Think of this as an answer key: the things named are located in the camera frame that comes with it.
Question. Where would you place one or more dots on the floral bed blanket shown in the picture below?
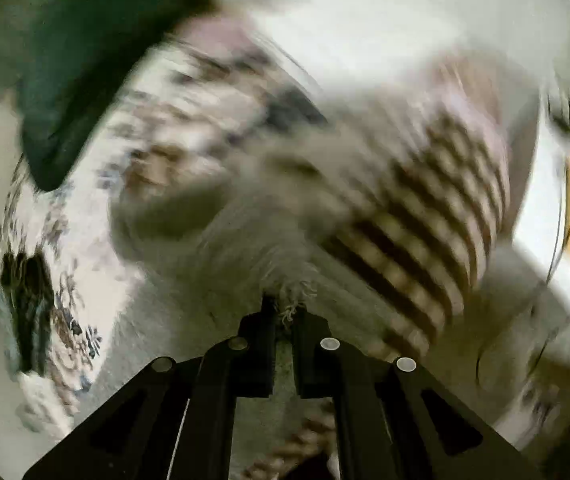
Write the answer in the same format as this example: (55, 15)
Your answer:
(205, 90)

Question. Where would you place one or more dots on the dark green folded blanket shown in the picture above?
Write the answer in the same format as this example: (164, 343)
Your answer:
(79, 54)

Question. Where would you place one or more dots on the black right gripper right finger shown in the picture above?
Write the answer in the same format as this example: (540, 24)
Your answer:
(395, 420)

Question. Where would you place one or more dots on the grey fleece pants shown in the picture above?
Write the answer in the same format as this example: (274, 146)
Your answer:
(267, 221)

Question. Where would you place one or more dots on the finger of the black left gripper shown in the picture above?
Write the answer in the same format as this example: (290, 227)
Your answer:
(28, 300)

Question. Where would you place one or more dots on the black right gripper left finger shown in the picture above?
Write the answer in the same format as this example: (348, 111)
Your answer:
(172, 420)

